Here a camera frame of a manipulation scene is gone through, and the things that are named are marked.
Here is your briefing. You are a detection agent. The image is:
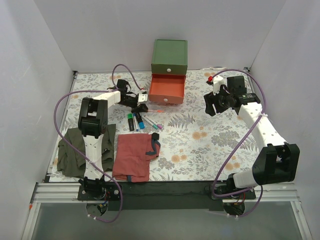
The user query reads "orange pen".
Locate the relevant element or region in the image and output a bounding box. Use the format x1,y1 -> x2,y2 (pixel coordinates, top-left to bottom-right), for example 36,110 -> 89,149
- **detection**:
147,109 -> 165,113

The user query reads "teal cap white marker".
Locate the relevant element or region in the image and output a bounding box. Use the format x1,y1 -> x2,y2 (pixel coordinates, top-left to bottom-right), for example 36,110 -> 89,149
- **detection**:
141,115 -> 159,130

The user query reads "red drawer box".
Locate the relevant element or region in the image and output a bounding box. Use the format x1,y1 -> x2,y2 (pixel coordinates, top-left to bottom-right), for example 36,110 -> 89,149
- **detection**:
148,74 -> 186,104

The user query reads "green drawer box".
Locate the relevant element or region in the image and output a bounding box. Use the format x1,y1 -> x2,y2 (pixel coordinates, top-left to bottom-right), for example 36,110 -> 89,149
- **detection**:
151,39 -> 188,76

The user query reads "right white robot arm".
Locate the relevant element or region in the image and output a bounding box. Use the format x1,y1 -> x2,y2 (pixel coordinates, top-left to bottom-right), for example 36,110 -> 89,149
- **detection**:
204,75 -> 300,199

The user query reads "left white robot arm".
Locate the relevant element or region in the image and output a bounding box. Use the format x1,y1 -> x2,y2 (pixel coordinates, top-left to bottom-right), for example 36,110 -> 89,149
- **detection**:
78,79 -> 148,181

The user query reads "green cap highlighter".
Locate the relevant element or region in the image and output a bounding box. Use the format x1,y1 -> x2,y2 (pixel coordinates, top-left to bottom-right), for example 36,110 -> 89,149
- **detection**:
127,113 -> 136,132

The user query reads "blue cap thin marker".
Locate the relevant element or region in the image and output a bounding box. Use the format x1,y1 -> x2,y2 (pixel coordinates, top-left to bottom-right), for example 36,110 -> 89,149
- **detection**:
132,113 -> 140,132

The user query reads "blue cap highlighter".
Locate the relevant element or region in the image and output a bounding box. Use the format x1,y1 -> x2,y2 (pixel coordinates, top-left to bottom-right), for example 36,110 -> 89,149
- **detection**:
135,112 -> 145,130

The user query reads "pink cap white marker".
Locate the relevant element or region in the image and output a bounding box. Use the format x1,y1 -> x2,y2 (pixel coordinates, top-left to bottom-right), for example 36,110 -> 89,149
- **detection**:
145,115 -> 163,130

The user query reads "floral patterned table mat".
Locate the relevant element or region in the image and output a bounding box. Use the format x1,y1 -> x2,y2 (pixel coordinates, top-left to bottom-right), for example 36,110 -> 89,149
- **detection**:
60,69 -> 260,181

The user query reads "red folded shirt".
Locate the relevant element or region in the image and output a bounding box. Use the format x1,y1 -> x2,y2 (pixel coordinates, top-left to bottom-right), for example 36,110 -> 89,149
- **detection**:
112,132 -> 161,183

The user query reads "olive green shirt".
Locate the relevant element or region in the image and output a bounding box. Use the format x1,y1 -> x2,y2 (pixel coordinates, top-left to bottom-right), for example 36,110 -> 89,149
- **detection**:
57,124 -> 116,178

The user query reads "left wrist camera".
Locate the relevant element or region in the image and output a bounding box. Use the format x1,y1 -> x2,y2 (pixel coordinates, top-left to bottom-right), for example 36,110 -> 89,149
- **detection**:
137,90 -> 148,103

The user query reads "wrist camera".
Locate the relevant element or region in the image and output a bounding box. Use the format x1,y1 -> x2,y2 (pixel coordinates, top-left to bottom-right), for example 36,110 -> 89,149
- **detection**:
137,90 -> 148,103
206,75 -> 226,95

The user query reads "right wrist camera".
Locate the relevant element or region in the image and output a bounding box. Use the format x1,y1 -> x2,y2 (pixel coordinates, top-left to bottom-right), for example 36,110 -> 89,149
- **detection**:
206,75 -> 226,95

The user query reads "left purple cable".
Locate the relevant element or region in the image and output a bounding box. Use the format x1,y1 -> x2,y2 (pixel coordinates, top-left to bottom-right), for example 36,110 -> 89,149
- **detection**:
54,64 -> 146,224

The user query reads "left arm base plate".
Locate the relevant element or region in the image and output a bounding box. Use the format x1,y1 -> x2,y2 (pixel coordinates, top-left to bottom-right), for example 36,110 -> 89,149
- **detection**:
77,178 -> 121,201

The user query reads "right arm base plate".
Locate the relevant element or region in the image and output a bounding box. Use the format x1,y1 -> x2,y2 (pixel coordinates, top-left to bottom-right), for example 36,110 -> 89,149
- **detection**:
209,180 -> 257,200

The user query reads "aluminium frame rail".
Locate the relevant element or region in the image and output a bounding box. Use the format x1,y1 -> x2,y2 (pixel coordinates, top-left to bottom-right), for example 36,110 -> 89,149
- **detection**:
22,181 -> 313,240

